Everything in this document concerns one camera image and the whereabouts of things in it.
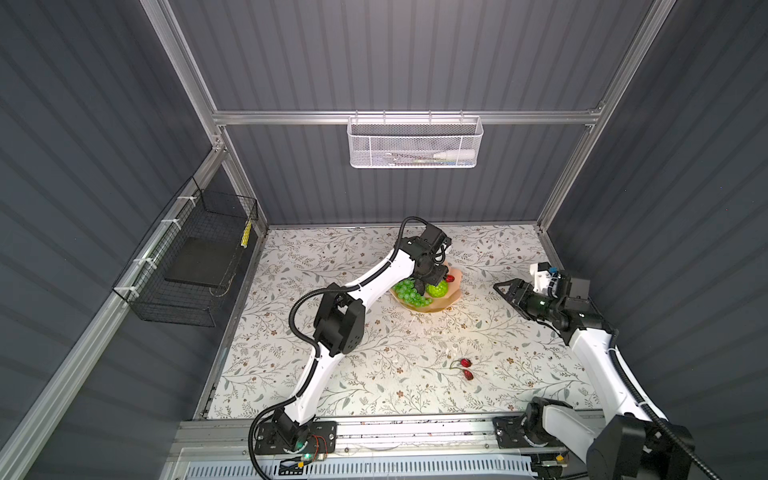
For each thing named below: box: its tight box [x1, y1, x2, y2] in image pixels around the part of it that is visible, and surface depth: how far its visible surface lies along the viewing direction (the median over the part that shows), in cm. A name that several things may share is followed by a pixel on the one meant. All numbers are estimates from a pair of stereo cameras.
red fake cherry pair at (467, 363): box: [449, 358, 474, 381], surface depth 86 cm
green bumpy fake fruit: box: [426, 280, 449, 298], surface depth 96 cm
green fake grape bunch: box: [392, 278, 433, 307], surface depth 95 cm
